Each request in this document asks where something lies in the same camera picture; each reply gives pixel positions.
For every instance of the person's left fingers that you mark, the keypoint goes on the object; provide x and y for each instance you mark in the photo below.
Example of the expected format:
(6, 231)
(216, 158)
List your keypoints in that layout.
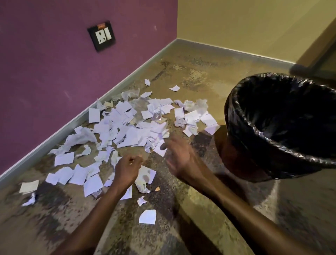
(135, 160)

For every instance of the person's right forearm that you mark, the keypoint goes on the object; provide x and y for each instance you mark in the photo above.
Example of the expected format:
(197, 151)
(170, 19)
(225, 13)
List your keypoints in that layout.
(244, 218)

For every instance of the person's right fingers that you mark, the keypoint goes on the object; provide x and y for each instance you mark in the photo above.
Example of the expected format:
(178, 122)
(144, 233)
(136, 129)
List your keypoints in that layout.
(173, 151)

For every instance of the brown waste bin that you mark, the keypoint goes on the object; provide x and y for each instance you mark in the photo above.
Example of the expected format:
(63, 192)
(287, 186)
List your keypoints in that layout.
(236, 160)

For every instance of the clear crumpled plastic wrapper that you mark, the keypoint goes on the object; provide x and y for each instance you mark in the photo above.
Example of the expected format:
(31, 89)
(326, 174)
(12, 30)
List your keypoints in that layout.
(157, 115)

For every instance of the pile of white paper scraps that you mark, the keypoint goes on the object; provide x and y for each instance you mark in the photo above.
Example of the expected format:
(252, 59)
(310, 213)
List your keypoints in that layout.
(126, 131)

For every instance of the black plastic bin liner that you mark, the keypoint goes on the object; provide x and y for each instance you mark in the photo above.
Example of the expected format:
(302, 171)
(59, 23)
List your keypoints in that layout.
(286, 115)

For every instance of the person's left forearm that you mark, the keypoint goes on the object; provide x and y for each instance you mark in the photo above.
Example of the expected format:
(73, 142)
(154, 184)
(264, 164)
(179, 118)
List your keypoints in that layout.
(94, 223)

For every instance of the black wall socket plate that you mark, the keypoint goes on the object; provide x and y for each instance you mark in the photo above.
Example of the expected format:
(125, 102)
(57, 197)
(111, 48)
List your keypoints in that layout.
(101, 35)

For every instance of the wooden door frame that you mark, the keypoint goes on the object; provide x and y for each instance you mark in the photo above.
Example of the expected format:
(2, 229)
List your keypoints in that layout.
(319, 52)

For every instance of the person's left hand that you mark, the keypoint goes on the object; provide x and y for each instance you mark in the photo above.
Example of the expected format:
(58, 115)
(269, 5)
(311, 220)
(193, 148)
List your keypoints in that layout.
(125, 174)

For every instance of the person's right hand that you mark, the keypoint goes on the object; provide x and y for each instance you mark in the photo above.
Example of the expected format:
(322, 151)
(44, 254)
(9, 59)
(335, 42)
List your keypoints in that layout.
(187, 163)

